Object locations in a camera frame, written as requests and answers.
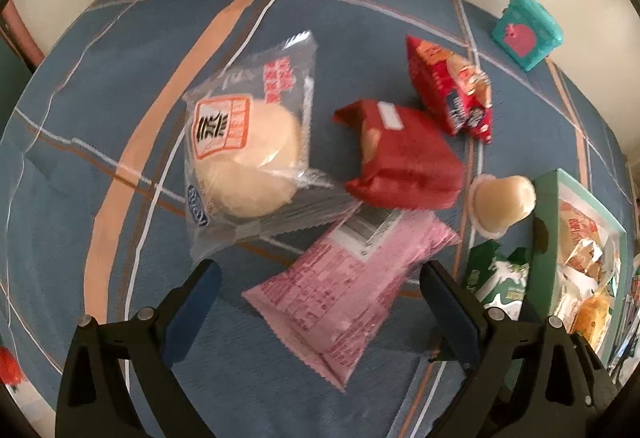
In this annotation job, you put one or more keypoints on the clear round cake packet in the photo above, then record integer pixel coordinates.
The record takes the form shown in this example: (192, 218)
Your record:
(240, 153)

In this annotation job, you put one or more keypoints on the teal tissue pack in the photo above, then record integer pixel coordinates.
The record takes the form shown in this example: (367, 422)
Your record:
(525, 31)

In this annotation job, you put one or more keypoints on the pale jelly cup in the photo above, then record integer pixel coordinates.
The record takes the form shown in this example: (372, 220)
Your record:
(505, 200)

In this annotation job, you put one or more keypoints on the red plastic toy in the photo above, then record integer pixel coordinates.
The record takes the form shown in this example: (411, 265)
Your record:
(9, 365)

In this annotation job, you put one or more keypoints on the plain red snack packet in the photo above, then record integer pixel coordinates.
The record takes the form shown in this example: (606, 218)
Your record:
(405, 153)

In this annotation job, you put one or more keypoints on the green tray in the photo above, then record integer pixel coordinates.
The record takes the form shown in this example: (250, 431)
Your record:
(542, 228)

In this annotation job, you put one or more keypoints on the pink snack packet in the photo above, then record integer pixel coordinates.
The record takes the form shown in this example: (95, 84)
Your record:
(340, 298)

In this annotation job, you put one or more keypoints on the red printed snack packet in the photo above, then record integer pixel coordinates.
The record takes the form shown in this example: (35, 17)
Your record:
(440, 78)

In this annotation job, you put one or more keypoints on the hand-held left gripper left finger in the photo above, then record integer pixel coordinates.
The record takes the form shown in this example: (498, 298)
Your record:
(195, 308)

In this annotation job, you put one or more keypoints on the dark green snack packet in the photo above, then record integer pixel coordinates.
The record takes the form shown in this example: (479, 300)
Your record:
(500, 283)

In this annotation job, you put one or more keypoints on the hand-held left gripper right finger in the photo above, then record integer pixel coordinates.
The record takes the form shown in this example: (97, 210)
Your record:
(450, 313)

